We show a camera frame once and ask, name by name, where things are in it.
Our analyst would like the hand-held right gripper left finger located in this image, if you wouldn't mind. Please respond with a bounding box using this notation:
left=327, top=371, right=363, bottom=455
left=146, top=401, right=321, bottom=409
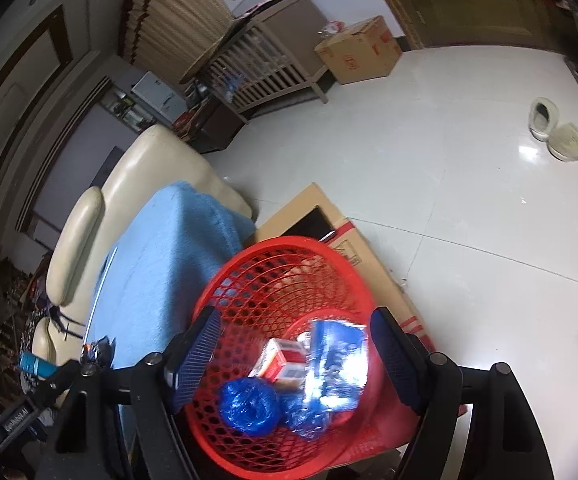
left=36, top=305, right=222, bottom=480

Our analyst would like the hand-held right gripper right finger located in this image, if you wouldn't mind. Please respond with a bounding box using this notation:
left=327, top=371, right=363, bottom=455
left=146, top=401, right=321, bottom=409
left=369, top=306, right=555, bottom=480

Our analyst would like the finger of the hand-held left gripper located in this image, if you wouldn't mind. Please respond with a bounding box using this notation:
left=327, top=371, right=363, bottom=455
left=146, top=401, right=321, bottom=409
left=31, top=359, right=84, bottom=407

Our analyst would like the black plastic bag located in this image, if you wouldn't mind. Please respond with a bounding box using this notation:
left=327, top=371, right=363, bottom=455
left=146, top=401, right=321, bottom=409
left=83, top=338, right=116, bottom=366

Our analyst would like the blue paper carton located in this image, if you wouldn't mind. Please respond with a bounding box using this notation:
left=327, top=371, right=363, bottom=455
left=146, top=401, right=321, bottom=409
left=301, top=319, right=370, bottom=411

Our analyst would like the blue plastic bag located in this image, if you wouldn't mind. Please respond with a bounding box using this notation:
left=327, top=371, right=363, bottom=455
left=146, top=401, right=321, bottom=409
left=219, top=377, right=337, bottom=442

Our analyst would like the red white medicine box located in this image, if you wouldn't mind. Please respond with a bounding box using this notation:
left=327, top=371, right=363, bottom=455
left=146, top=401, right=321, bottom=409
left=248, top=338, right=307, bottom=391

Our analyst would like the red plastic basket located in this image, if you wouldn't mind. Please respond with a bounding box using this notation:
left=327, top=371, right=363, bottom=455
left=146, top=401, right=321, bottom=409
left=184, top=236, right=420, bottom=478

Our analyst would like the blue thermos bottle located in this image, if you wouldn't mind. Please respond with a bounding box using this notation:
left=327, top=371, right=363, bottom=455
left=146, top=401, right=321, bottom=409
left=19, top=351, right=58, bottom=376

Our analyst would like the thin white rod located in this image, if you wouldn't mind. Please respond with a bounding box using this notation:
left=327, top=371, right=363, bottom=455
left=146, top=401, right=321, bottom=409
left=85, top=246, right=118, bottom=333

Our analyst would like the blue fleece table cloth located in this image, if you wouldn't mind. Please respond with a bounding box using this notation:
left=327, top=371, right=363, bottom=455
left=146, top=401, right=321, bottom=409
left=85, top=181, right=257, bottom=466

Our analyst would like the printed flat cardboard box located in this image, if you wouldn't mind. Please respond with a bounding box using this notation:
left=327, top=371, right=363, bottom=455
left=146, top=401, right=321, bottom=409
left=255, top=182, right=467, bottom=416

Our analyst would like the dark wooden display cabinet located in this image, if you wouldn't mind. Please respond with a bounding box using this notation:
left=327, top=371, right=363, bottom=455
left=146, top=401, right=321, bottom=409
left=0, top=255, right=52, bottom=361

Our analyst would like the cream leather sofa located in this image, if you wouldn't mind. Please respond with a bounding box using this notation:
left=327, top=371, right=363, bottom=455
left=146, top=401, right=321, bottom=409
left=31, top=125, right=255, bottom=366

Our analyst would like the cream slipper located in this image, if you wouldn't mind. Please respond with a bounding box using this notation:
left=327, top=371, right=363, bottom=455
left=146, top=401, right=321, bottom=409
left=529, top=96, right=562, bottom=142
left=549, top=121, right=578, bottom=162

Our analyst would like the brown cardboard box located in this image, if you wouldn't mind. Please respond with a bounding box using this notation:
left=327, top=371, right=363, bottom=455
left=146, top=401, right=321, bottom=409
left=314, top=15, right=402, bottom=86

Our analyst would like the wooden baby crib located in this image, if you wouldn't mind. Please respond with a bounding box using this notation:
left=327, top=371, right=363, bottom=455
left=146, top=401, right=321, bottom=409
left=196, top=0, right=337, bottom=123

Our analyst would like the beige curtain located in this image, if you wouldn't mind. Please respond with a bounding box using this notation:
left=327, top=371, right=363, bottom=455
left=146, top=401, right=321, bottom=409
left=119, top=0, right=232, bottom=68

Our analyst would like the brown wooden door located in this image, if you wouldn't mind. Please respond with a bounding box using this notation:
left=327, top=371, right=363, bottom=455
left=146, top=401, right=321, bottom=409
left=356, top=0, right=578, bottom=53

